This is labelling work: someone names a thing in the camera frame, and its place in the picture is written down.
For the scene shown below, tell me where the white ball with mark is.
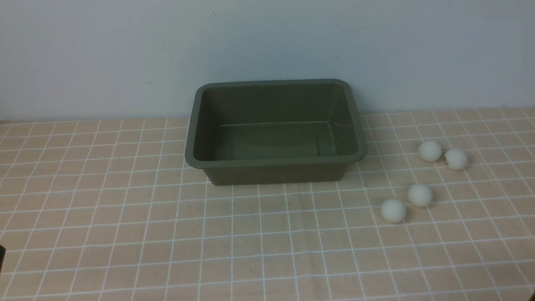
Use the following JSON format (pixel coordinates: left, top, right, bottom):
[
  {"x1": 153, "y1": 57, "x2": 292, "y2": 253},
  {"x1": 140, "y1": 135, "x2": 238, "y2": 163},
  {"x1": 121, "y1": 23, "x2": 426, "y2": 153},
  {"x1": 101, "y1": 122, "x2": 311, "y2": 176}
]
[{"x1": 443, "y1": 149, "x2": 468, "y2": 170}]

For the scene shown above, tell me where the pink checkered tablecloth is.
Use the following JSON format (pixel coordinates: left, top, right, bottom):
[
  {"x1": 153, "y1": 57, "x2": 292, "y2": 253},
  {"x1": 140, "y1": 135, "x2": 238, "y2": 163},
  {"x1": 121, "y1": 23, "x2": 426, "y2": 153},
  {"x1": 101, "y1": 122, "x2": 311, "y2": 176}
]
[{"x1": 0, "y1": 108, "x2": 535, "y2": 301}]

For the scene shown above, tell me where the black object at left edge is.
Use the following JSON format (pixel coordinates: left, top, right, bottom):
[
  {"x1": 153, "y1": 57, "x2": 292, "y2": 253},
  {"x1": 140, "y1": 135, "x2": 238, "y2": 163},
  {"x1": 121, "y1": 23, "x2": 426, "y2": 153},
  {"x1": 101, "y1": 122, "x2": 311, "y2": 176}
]
[{"x1": 0, "y1": 245, "x2": 7, "y2": 272}]

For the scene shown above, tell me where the olive green plastic bin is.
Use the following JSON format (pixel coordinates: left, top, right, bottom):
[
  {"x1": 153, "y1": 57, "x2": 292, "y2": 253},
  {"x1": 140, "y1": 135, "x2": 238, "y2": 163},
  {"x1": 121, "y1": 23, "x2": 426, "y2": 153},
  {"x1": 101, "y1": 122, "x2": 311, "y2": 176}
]
[{"x1": 185, "y1": 79, "x2": 367, "y2": 186}]

